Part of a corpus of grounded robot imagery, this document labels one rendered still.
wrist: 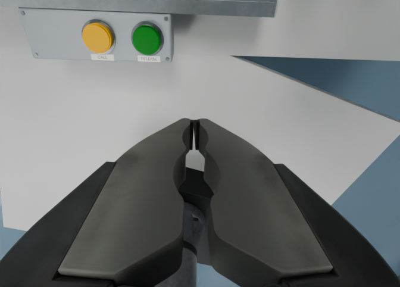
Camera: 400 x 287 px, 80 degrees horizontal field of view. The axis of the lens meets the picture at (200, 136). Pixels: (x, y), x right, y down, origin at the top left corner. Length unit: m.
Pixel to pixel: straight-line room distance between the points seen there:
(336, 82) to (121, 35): 1.42
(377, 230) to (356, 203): 0.49
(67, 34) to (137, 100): 0.19
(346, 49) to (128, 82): 0.44
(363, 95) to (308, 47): 1.28
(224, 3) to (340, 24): 0.25
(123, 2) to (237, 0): 0.16
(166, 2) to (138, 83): 0.20
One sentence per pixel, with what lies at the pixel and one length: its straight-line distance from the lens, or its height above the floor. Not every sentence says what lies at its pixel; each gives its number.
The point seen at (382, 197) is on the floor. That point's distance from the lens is 2.53.
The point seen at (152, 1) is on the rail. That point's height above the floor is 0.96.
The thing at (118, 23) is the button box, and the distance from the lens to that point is 0.40.
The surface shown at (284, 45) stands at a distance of 0.52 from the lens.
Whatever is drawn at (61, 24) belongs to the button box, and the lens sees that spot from 0.42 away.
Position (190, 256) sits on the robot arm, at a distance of 0.55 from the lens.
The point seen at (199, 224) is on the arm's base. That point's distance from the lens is 0.60.
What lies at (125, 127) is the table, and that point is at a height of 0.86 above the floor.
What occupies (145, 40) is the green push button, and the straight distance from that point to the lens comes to 0.38.
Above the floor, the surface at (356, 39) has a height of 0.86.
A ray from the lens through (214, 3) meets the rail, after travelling 0.38.
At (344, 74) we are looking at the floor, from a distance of 1.67.
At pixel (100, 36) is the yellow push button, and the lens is 0.39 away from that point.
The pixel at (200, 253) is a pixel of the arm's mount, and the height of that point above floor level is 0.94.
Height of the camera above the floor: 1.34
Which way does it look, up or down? 57 degrees down
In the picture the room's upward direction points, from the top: 177 degrees clockwise
